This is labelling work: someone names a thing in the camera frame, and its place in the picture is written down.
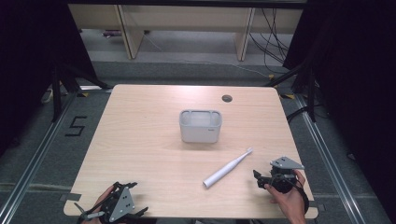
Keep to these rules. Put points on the dark object under desk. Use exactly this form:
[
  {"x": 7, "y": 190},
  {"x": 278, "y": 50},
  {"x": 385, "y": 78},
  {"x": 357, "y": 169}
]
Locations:
[{"x": 111, "y": 33}]

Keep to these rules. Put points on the yellow black tape piece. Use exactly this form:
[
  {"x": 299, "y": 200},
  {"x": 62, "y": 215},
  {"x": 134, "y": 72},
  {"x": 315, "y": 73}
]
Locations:
[
  {"x": 83, "y": 94},
  {"x": 288, "y": 96}
]

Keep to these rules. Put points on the light grey plastic container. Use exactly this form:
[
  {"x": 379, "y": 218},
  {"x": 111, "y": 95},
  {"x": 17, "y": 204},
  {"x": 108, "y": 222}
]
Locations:
[{"x": 200, "y": 132}]

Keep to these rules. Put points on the white electric toothbrush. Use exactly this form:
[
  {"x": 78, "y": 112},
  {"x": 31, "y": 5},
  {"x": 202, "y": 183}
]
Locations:
[{"x": 224, "y": 171}]

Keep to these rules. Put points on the person's left hand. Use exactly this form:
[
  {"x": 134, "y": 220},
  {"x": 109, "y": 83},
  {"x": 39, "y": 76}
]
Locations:
[{"x": 99, "y": 205}]

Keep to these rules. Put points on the person's right hand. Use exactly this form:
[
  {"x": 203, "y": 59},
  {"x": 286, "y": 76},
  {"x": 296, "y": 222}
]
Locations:
[{"x": 291, "y": 202}]

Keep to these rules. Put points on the metal floor rail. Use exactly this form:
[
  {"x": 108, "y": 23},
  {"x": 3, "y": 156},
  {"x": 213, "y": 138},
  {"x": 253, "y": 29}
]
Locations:
[
  {"x": 330, "y": 158},
  {"x": 34, "y": 161}
]

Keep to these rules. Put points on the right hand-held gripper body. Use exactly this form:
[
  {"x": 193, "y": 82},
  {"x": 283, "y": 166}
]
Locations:
[{"x": 283, "y": 180}]

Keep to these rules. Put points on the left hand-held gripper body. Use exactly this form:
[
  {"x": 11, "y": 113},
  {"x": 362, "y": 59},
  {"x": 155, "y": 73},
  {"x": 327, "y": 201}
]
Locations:
[{"x": 121, "y": 203}]

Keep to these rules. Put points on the black metal stand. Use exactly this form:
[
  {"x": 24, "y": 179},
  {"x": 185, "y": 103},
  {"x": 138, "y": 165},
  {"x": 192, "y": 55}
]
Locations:
[
  {"x": 311, "y": 93},
  {"x": 56, "y": 93}
]

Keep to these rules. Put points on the black curtain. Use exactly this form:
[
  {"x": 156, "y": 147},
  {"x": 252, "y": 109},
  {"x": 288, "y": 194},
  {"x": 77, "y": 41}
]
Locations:
[
  {"x": 31, "y": 62},
  {"x": 351, "y": 77}
]

